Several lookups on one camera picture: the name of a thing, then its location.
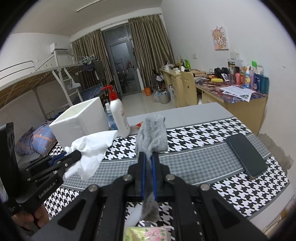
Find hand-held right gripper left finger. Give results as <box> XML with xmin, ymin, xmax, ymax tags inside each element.
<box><xmin>30</xmin><ymin>152</ymin><xmax>146</xmax><ymax>241</ymax></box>

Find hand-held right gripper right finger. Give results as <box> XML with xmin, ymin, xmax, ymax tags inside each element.
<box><xmin>152</xmin><ymin>152</ymin><xmax>269</xmax><ymax>241</ymax></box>

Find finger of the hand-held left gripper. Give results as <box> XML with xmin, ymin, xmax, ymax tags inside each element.
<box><xmin>25</xmin><ymin>160</ymin><xmax>80</xmax><ymax>184</ymax></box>
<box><xmin>18</xmin><ymin>150</ymin><xmax>82</xmax><ymax>172</ymax></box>

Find white tissue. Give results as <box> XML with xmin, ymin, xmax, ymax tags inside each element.
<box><xmin>63</xmin><ymin>130</ymin><xmax>118</xmax><ymax>181</ymax></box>

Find white foam box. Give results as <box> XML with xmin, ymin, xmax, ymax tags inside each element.
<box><xmin>49</xmin><ymin>97</ymin><xmax>109</xmax><ymax>147</ymax></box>

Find person's left hand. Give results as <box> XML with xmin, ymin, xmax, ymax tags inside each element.
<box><xmin>13</xmin><ymin>205</ymin><xmax>49</xmax><ymax>229</ymax></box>

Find blue checked quilt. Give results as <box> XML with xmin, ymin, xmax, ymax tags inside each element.
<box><xmin>15</xmin><ymin>122</ymin><xmax>58</xmax><ymax>156</ymax></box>

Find white folded cloth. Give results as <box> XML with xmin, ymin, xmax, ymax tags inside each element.
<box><xmin>126</xmin><ymin>203</ymin><xmax>145</xmax><ymax>229</ymax></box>

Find houndstooth table mat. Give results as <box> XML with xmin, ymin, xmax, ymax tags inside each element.
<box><xmin>44</xmin><ymin>117</ymin><xmax>289</xmax><ymax>219</ymax></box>

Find blue clear spray bottle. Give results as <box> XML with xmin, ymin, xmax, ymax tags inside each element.
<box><xmin>105</xmin><ymin>103</ymin><xmax>118</xmax><ymax>130</ymax></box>

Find green floral tissue packet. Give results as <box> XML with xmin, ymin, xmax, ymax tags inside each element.
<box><xmin>124</xmin><ymin>227</ymin><xmax>170</xmax><ymax>241</ymax></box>

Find white pump lotion bottle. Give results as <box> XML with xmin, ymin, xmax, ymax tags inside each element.
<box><xmin>101</xmin><ymin>85</ymin><xmax>131</xmax><ymax>138</ymax></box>

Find white metal bed ladder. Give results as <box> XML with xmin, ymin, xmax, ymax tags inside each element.
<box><xmin>52</xmin><ymin>67</ymin><xmax>84</xmax><ymax>107</ymax></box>

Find blue checked bedding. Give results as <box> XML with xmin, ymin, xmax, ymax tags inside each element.
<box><xmin>80</xmin><ymin>85</ymin><xmax>104</xmax><ymax>98</ymax></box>

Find grey bin with bags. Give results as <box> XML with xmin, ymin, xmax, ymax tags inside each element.
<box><xmin>154</xmin><ymin>89</ymin><xmax>170</xmax><ymax>104</ymax></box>

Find metal bunk bed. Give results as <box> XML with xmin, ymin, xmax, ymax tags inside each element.
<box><xmin>0</xmin><ymin>59</ymin><xmax>84</xmax><ymax>130</ymax></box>
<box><xmin>69</xmin><ymin>54</ymin><xmax>111</xmax><ymax>105</ymax></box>

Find wooden chair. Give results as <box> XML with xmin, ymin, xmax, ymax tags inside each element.
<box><xmin>180</xmin><ymin>70</ymin><xmax>198</xmax><ymax>107</ymax></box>

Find black smartphone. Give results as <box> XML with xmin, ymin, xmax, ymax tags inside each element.
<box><xmin>225</xmin><ymin>133</ymin><xmax>269</xmax><ymax>179</ymax></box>

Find brown curtain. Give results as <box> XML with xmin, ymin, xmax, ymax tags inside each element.
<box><xmin>72</xmin><ymin>29</ymin><xmax>108</xmax><ymax>93</ymax></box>
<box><xmin>128</xmin><ymin>14</ymin><xmax>175</xmax><ymax>90</ymax></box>

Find wooden desk with drawers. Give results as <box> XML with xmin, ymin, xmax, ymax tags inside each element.
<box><xmin>159</xmin><ymin>67</ymin><xmax>206</xmax><ymax>108</ymax></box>

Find black tripod stand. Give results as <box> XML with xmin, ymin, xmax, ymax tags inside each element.
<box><xmin>151</xmin><ymin>70</ymin><xmax>164</xmax><ymax>90</ymax></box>

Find glass balcony door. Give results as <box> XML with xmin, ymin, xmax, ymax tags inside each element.
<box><xmin>102</xmin><ymin>23</ymin><xmax>142</xmax><ymax>95</ymax></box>

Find white air conditioner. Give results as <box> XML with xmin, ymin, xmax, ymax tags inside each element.
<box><xmin>50</xmin><ymin>42</ymin><xmax>70</xmax><ymax>52</ymax></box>

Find wooden desk with printed cover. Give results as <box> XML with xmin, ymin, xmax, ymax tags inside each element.
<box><xmin>195</xmin><ymin>77</ymin><xmax>269</xmax><ymax>136</ymax></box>

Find printed paper sheets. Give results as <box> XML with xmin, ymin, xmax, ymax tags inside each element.
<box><xmin>220</xmin><ymin>85</ymin><xmax>256</xmax><ymax>102</ymax></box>

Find black headphones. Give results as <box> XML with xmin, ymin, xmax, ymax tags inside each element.
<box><xmin>214</xmin><ymin>67</ymin><xmax>229</xmax><ymax>78</ymax></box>

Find group of toiletry bottles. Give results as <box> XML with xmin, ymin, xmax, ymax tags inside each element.
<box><xmin>228</xmin><ymin>59</ymin><xmax>270</xmax><ymax>94</ymax></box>

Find cartoon wall poster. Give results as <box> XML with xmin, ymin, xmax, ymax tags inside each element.
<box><xmin>211</xmin><ymin>26</ymin><xmax>229</xmax><ymax>50</ymax></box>

